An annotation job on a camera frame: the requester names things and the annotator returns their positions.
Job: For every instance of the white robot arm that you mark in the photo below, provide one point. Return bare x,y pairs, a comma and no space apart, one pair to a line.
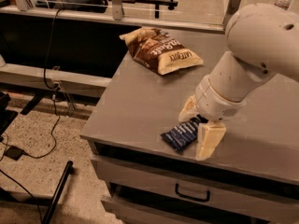
262,41

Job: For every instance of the brown chip bag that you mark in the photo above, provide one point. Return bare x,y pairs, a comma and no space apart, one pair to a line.
159,51

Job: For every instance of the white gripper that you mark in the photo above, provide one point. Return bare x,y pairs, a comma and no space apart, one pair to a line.
214,103

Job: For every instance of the metal railing frame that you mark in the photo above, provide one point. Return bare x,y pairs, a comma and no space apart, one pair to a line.
197,15

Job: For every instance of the blue rxbar blueberry wrapper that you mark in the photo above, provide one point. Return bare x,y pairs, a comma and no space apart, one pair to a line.
183,134

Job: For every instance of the grey cabinet with drawers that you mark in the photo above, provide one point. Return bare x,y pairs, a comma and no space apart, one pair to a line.
254,171

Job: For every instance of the black drawer handle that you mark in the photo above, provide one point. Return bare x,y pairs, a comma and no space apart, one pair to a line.
191,195

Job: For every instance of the black power adapter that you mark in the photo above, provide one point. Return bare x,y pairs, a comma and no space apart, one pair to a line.
14,153

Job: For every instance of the black metal leg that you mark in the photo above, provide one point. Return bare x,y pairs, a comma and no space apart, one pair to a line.
57,193

